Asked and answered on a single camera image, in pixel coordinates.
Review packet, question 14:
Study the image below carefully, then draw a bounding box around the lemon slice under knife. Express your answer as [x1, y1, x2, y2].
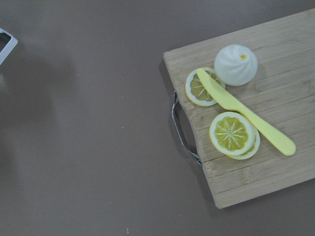
[185, 69, 216, 107]

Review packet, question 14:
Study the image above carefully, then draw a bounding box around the top lemon slice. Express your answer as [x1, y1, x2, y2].
[209, 112, 255, 156]

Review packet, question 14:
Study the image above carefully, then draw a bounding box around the white steamed bun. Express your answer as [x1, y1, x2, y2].
[214, 44, 258, 86]

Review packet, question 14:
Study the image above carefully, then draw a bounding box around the wooden cutting board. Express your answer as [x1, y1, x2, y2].
[164, 9, 315, 208]

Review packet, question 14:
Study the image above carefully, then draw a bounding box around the bottom lemon slice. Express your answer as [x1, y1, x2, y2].
[228, 128, 260, 160]

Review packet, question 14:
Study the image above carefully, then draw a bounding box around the yellow plastic knife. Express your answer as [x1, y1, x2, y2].
[196, 68, 296, 156]

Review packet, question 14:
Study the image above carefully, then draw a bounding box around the metal board handle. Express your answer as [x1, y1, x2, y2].
[171, 91, 202, 167]

